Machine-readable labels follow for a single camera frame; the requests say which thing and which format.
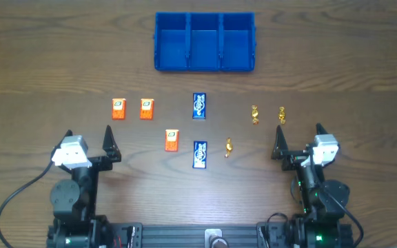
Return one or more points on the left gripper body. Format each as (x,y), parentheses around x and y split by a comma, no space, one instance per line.
(103,162)

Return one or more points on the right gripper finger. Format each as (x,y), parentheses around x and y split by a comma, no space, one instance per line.
(320,130)
(280,144)

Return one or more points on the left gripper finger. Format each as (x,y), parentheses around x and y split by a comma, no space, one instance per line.
(67,135)
(110,146)

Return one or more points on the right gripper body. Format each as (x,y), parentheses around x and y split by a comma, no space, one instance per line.
(291,160)

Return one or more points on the gold candy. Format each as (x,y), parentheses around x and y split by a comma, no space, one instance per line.
(282,115)
(255,114)
(229,147)

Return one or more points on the orange candy box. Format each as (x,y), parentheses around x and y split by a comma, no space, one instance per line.
(147,109)
(119,109)
(172,141)

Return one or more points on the blue candy pack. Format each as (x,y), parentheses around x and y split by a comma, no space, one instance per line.
(199,106)
(200,155)

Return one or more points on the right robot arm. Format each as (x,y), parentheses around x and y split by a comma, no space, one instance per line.
(333,196)

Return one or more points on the blue tray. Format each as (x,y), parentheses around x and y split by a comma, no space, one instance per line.
(203,20)

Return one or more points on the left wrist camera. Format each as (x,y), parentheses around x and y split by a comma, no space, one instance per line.
(71,151)

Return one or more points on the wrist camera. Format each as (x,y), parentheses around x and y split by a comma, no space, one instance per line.
(322,149)
(71,151)

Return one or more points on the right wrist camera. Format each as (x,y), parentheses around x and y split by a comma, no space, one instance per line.
(322,149)

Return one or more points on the mounting rail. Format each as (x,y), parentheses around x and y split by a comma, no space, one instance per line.
(178,236)

